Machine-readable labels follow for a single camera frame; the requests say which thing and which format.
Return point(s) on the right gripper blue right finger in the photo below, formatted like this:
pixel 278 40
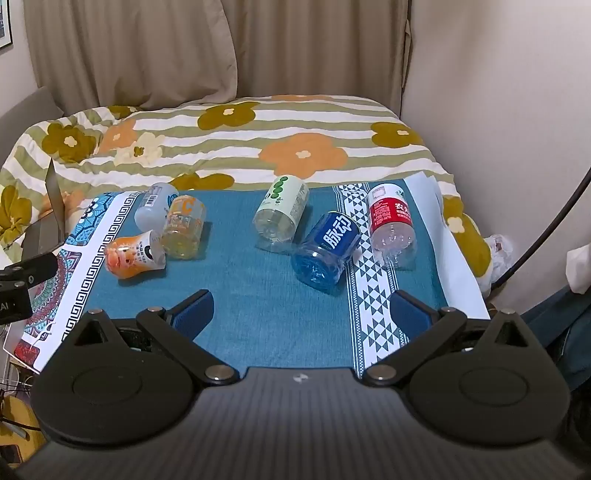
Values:
pixel 429 332

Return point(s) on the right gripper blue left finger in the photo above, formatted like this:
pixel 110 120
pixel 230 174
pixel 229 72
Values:
pixel 174 330

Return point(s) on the blue plastic cup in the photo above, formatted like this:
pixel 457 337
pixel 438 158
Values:
pixel 322 257

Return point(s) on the orange cartoon label cup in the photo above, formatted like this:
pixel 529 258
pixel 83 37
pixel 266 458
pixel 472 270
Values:
pixel 127 257

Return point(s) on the red label clear cup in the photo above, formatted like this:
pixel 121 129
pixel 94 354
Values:
pixel 392 232

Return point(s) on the orange label yellow cup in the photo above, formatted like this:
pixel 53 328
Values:
pixel 183 226

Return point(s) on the white grey label cup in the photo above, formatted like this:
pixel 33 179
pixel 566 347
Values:
pixel 154 207

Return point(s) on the green label clear cup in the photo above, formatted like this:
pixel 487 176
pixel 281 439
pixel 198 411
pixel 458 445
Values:
pixel 278 216

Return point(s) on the grey laptop lid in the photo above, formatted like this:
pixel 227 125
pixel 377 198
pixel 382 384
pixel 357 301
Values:
pixel 47 233

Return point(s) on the blue patterned table cloth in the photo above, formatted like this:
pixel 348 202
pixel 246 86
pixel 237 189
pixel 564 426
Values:
pixel 262 315

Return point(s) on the white crumpled tissue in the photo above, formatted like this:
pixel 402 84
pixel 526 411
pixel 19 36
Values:
pixel 502 255

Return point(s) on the grey headboard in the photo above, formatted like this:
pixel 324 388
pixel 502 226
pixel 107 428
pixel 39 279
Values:
pixel 37 107

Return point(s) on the floral striped bed quilt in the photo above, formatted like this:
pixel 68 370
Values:
pixel 240 145

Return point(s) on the beige curtain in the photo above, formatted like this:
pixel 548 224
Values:
pixel 156 54

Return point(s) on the framed wall picture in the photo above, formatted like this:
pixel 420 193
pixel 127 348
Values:
pixel 5 24

